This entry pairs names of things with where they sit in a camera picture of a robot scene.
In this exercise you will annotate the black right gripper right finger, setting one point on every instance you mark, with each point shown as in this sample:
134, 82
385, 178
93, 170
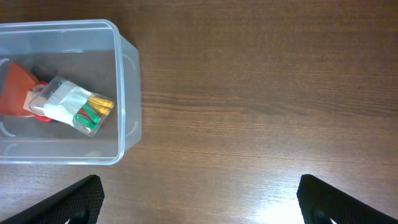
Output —
320, 202

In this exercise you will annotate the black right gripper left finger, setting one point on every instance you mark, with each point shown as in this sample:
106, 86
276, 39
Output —
80, 203

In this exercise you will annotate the clear case of screwdrivers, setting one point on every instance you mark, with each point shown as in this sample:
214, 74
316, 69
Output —
63, 101

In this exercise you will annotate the orange scraper with wooden handle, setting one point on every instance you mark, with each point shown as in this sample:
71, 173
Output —
16, 83

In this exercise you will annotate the clear plastic storage container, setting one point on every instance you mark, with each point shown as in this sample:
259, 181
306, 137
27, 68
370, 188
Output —
93, 55

